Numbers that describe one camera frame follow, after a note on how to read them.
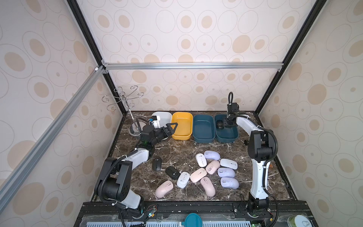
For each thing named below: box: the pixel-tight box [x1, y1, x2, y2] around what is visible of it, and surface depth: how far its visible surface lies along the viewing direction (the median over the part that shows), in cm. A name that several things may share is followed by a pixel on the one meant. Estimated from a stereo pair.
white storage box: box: [151, 111, 173, 129], surface depth 113 cm
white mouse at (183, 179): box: [176, 171, 191, 189], surface depth 84 cm
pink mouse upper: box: [205, 160, 221, 175], surface depth 88 cm
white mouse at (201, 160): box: [195, 153, 208, 168], surface depth 92 cm
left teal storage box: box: [192, 113, 216, 144], surface depth 111 cm
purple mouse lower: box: [220, 176, 240, 190], surface depth 83 cm
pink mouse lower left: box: [155, 180, 174, 199], surface depth 81 cm
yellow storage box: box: [171, 111, 193, 141], surface depth 111 cm
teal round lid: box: [181, 212, 203, 227], surface depth 66 cm
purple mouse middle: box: [217, 167, 236, 178], surface depth 87 cm
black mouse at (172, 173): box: [165, 165, 181, 180], surface depth 87 cm
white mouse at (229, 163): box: [219, 158, 239, 170], surface depth 91 cm
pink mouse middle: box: [190, 167, 208, 184], surface depth 87 cm
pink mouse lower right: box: [200, 176, 217, 198], surface depth 81 cm
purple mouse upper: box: [203, 150, 221, 161], surface depth 94 cm
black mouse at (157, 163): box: [152, 156, 162, 172], surface depth 91 cm
